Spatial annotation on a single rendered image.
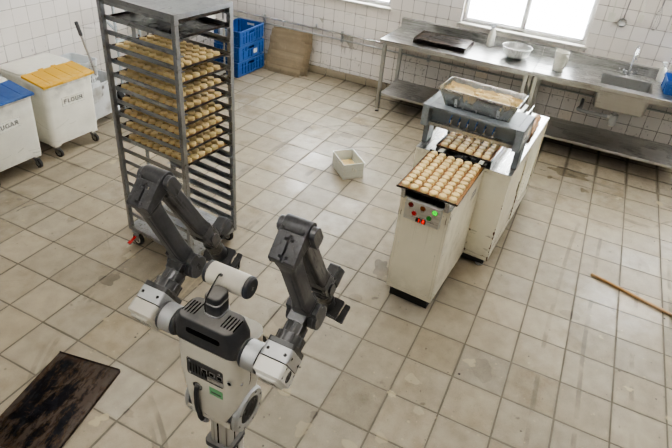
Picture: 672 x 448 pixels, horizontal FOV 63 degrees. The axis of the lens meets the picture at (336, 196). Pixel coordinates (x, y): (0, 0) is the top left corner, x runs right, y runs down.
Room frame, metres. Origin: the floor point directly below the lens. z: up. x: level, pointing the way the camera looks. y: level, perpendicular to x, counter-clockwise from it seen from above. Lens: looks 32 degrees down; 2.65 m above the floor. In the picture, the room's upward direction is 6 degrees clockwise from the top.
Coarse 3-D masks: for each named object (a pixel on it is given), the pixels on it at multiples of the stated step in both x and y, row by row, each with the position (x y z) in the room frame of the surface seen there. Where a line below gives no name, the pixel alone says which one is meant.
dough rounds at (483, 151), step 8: (448, 136) 3.73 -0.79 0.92; (440, 144) 3.63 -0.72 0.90; (448, 144) 3.64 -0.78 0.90; (456, 144) 3.61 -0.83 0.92; (464, 144) 3.62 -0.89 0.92; (472, 144) 3.64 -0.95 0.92; (480, 144) 3.69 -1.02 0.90; (488, 144) 3.68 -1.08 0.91; (464, 152) 3.53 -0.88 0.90; (472, 152) 3.51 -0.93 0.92; (480, 152) 3.52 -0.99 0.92; (488, 152) 3.53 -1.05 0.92; (496, 152) 3.58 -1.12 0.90
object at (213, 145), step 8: (136, 136) 3.35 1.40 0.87; (144, 144) 3.27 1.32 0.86; (152, 144) 3.25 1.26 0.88; (160, 144) 3.27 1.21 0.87; (208, 144) 3.32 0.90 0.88; (216, 144) 3.33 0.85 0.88; (224, 144) 3.38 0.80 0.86; (168, 152) 3.16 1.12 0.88; (176, 152) 3.17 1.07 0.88; (192, 152) 3.21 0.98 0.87; (200, 152) 3.20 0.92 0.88; (208, 152) 3.24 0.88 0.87; (192, 160) 3.11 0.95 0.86
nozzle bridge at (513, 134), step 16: (432, 112) 3.74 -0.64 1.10; (448, 112) 3.60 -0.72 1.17; (464, 112) 3.59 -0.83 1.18; (432, 128) 3.84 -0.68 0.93; (448, 128) 3.62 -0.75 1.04; (464, 128) 3.62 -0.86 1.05; (480, 128) 3.57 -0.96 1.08; (496, 128) 3.52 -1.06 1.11; (512, 128) 3.40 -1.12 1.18; (528, 128) 3.48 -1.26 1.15; (496, 144) 3.46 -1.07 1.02; (512, 144) 3.43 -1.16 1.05; (512, 160) 3.47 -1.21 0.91
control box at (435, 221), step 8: (408, 200) 2.93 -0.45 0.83; (416, 200) 2.93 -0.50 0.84; (408, 208) 2.92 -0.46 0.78; (416, 208) 2.90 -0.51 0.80; (432, 208) 2.85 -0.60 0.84; (440, 208) 2.86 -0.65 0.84; (408, 216) 2.92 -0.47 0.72; (416, 216) 2.89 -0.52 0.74; (424, 216) 2.87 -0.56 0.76; (432, 216) 2.85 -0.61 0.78; (440, 216) 2.83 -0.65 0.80; (424, 224) 2.86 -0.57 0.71; (432, 224) 2.84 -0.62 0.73
